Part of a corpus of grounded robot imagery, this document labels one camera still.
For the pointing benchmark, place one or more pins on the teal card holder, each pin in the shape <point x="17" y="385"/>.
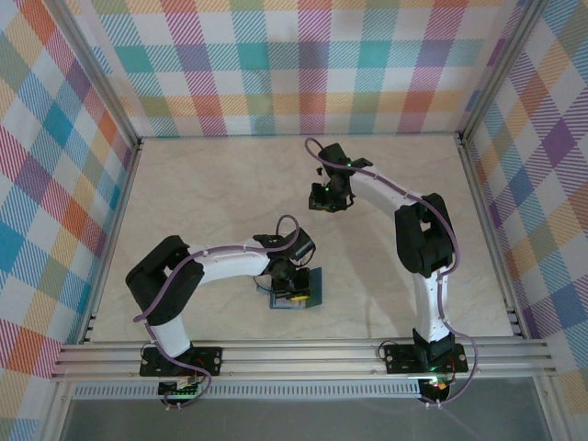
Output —
<point x="317" y="289"/>

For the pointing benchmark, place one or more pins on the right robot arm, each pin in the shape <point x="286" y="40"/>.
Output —
<point x="425" y="239"/>

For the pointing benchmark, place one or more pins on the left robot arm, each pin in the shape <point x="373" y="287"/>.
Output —
<point x="161" y="285"/>

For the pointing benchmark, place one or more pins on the aluminium mounting rail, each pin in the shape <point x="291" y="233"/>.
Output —
<point x="298" y="358"/>

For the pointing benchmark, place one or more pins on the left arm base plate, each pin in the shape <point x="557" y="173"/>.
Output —
<point x="206" y="358"/>

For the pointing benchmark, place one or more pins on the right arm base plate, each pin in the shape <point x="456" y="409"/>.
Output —
<point x="399" y="358"/>

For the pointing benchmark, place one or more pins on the aluminium table side rail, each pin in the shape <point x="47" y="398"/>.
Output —
<point x="116" y="229"/>
<point x="481" y="206"/>

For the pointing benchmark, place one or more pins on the aluminium frame post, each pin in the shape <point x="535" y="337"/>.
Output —
<point x="498" y="69"/>
<point x="105" y="78"/>

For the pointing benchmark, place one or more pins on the aluminium frame leg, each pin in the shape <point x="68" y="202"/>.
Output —
<point x="57" y="413"/>
<point x="549" y="413"/>

